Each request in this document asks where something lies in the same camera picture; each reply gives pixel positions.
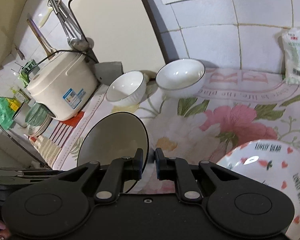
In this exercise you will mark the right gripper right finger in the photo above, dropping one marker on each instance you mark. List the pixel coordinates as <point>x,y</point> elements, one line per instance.
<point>178,170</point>

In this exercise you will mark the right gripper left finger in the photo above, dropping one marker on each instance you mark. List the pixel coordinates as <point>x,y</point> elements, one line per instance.
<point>119,171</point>

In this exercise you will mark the white bowl black rim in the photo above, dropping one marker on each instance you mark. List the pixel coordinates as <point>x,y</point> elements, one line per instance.
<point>116,136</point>

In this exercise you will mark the small white ribbed bowl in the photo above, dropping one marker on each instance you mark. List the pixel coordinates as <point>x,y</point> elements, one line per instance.
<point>128,89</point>

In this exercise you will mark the white ribbed bowl back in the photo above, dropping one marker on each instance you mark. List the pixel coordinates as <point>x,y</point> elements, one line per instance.
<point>182,78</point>

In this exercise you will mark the rabbit carrot deep plate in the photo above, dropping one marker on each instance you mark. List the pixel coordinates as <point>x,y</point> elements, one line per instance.
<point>273,163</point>

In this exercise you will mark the striped red placemat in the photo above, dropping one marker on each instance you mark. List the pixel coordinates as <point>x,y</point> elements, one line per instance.
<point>50,143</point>

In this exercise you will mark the metal pot by sink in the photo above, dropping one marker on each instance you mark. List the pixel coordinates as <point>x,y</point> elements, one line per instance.
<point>20,115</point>

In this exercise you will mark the green colander basket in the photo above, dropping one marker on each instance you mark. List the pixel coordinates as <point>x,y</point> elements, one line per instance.
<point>36,115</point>

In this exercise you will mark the green plastic bag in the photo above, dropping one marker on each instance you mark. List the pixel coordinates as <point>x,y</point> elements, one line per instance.
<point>6,113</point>

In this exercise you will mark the grey cleaver knife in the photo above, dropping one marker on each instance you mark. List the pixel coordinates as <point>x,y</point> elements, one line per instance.
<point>107,72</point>

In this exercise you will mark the cream rice cooker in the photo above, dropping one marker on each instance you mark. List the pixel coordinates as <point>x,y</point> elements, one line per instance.
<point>64,85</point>

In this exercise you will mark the hanging metal ladle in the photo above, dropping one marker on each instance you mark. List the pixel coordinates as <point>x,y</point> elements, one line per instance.
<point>75,37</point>

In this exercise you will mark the wooden spatula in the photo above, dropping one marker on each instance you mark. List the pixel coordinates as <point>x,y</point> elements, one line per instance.
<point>42,40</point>

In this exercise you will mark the cream cutting board black edge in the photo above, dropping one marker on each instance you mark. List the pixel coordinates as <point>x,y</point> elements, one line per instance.
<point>132,32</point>

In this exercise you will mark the white plastic seasoning bag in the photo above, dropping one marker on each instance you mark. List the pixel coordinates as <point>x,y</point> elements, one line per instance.
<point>291,45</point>

